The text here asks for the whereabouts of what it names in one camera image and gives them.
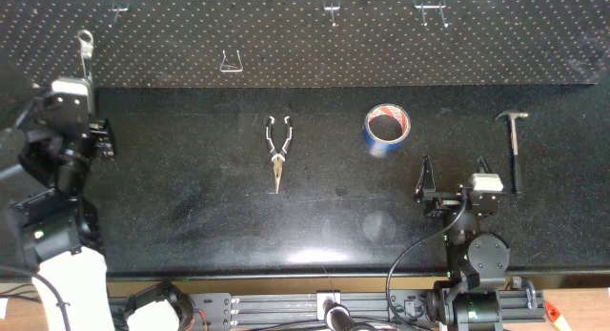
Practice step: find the black pegboard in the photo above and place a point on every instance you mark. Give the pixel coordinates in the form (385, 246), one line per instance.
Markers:
(381, 49)

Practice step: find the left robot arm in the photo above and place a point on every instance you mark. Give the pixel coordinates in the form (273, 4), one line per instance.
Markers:
(71, 283)

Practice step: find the pliers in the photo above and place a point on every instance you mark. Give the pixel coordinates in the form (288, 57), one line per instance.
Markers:
(278, 169)

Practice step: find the wrench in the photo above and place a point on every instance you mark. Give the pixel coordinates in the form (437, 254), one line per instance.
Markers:
(86, 54)

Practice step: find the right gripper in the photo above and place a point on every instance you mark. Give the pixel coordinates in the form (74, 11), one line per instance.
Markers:
(438, 197)

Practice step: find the red and white object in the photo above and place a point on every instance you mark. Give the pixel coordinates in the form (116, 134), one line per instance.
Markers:
(553, 313)

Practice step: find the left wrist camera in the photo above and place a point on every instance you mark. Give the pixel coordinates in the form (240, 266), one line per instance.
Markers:
(71, 88)

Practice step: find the roll of blue tape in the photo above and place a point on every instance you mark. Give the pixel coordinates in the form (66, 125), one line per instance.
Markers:
(376, 141)

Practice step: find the mounting rail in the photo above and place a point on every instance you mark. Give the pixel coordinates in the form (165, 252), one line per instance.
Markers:
(276, 309)

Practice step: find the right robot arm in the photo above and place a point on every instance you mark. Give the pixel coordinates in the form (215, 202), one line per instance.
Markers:
(479, 259)

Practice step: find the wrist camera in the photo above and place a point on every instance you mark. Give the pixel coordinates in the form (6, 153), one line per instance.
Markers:
(486, 183)
(71, 88)

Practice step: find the hammer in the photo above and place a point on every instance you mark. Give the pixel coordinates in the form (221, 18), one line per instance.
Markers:
(514, 140)

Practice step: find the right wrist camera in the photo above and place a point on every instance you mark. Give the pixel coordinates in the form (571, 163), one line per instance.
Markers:
(486, 183)

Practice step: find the metal hook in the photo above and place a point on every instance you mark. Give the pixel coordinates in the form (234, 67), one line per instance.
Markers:
(119, 8)
(332, 7)
(231, 70)
(431, 6)

